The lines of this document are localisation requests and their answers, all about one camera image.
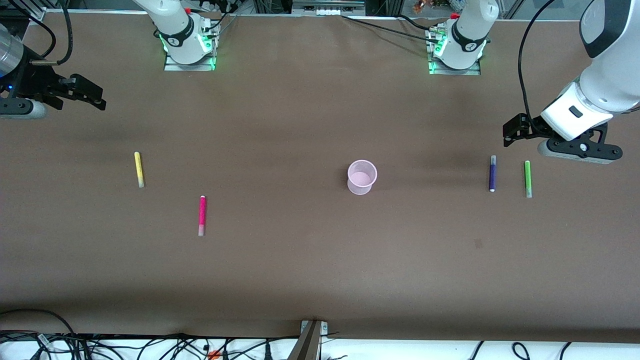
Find black looped floor cable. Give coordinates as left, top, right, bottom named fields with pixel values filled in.
left=0, top=308, right=81, bottom=360

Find tangled black floor cables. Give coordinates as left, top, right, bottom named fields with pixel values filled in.
left=75, top=332, right=303, bottom=360

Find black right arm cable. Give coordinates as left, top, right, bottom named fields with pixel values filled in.
left=0, top=0, right=75, bottom=66

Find grey aluminium rack frame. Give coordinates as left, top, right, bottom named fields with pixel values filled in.
left=291, top=0, right=367, bottom=17

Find black cable across table edge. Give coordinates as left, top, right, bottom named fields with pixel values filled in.
left=341, top=14, right=437, bottom=39

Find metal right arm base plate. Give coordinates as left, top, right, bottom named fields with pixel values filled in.
left=163, top=35, right=218, bottom=72

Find metal camera stand bracket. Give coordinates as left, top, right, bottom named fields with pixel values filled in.
left=287, top=319, right=329, bottom=360

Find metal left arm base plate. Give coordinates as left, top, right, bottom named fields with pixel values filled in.
left=428, top=30, right=482, bottom=76

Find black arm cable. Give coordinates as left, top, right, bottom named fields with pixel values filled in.
left=0, top=0, right=75, bottom=66
left=517, top=0, right=559, bottom=137

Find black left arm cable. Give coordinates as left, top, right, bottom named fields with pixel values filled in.
left=517, top=0, right=559, bottom=137

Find translucent pink cup holder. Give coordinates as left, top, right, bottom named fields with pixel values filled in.
left=347, top=159, right=378, bottom=196

